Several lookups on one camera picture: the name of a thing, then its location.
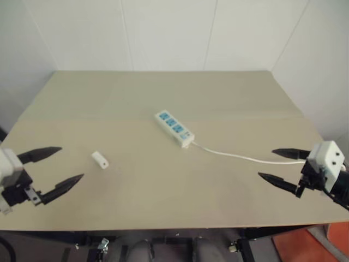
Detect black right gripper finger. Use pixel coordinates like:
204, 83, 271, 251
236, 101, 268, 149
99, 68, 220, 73
272, 148, 312, 161
257, 172, 300, 195

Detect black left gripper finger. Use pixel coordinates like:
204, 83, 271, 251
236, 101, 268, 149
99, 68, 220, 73
40, 173, 85, 206
16, 146, 63, 165

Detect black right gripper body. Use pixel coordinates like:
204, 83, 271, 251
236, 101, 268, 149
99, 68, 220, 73
295, 160, 332, 199

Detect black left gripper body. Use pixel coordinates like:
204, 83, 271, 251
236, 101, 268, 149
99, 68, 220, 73
0, 168, 45, 208

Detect small white plug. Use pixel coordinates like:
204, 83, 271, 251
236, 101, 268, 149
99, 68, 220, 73
91, 150, 110, 171

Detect white power strip blue sockets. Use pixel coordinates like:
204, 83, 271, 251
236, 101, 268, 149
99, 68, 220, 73
154, 109, 196, 150

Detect silver metal clamp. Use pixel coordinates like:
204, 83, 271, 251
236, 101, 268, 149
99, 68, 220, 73
97, 237, 110, 253

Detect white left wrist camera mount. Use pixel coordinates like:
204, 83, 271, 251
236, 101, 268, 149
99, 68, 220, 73
0, 148, 23, 215

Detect black metal table frame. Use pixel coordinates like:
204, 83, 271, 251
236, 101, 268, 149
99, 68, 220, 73
0, 224, 349, 262

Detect white power strip cord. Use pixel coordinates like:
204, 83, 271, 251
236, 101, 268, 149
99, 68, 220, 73
190, 141, 347, 172

